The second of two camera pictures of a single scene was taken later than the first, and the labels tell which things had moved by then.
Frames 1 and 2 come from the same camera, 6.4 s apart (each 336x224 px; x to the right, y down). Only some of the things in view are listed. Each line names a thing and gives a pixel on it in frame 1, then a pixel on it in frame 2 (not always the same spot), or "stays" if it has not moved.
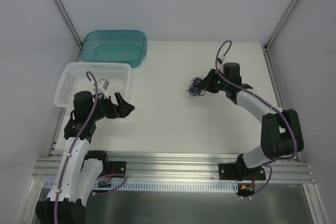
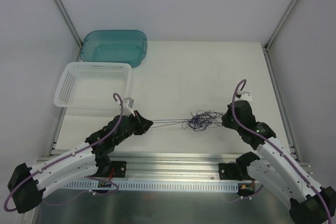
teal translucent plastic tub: x=114 y=46 stays
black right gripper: x=205 y=84 to x=230 y=119
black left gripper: x=117 y=108 to x=139 y=123
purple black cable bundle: x=193 y=90 to x=200 y=120
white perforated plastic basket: x=72 y=78 stays
